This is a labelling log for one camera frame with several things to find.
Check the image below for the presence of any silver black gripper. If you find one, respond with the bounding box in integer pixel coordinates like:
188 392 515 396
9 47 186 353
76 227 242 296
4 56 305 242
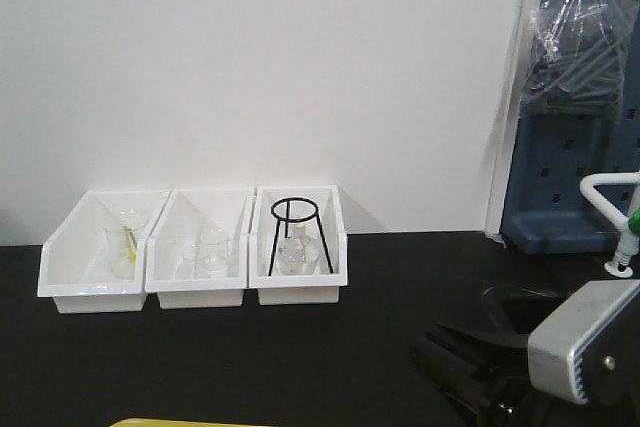
409 280 639 426

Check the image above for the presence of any yellow plastic tray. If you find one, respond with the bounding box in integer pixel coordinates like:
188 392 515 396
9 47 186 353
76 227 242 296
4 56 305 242
111 418 211 427

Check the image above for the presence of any black lab sink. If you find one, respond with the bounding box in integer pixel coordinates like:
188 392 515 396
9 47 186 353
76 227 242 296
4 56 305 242
481 285 569 334

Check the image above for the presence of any grey pegboard drying rack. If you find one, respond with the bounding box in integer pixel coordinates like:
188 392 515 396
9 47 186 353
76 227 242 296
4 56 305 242
500 0 639 254

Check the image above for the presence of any white lab faucet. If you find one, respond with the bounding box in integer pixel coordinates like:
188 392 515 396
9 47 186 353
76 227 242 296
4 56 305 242
579 171 639 279

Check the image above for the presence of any glass flask in right bin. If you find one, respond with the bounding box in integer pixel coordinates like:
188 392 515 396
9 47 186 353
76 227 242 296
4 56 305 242
277 224 321 275

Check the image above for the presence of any right white storage bin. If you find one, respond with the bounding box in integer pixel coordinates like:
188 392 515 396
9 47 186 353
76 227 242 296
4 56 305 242
248 185 348 305

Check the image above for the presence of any white storage bin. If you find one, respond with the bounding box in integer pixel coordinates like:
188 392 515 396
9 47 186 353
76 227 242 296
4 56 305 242
37 189 171 314
248 185 348 305
145 187 255 310

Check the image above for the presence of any clear beaker in middle bin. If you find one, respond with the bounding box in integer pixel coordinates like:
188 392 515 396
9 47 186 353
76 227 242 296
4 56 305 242
177 227 229 279

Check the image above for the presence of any middle white storage bin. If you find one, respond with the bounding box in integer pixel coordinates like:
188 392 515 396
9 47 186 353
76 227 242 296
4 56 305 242
145 187 255 310

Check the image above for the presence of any plastic bag of pegs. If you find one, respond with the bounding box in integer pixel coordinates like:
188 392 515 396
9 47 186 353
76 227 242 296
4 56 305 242
519 0 639 119

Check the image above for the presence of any beaker with yellow stick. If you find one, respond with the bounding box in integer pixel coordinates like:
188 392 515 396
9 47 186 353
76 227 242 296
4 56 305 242
103 210 148 281

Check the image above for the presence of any left white storage bin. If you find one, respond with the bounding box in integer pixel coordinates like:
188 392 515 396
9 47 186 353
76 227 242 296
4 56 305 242
37 189 171 314

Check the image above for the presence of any black wire tripod stand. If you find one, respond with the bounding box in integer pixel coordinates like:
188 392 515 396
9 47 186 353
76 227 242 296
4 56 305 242
267 196 336 277

